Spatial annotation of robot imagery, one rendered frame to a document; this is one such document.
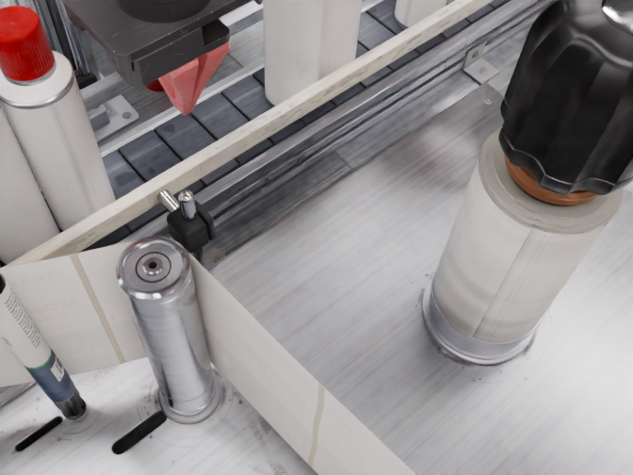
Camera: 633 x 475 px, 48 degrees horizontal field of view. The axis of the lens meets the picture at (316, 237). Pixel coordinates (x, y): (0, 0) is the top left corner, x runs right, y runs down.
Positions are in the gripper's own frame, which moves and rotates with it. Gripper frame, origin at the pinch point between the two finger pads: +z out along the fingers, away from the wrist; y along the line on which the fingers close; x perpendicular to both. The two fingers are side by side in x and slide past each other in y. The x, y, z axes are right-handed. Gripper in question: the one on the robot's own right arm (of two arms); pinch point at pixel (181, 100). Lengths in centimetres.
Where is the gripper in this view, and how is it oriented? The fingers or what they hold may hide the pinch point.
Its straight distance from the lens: 51.3
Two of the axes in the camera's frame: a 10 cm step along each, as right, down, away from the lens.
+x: -6.6, -6.4, 3.9
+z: -0.5, 5.5, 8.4
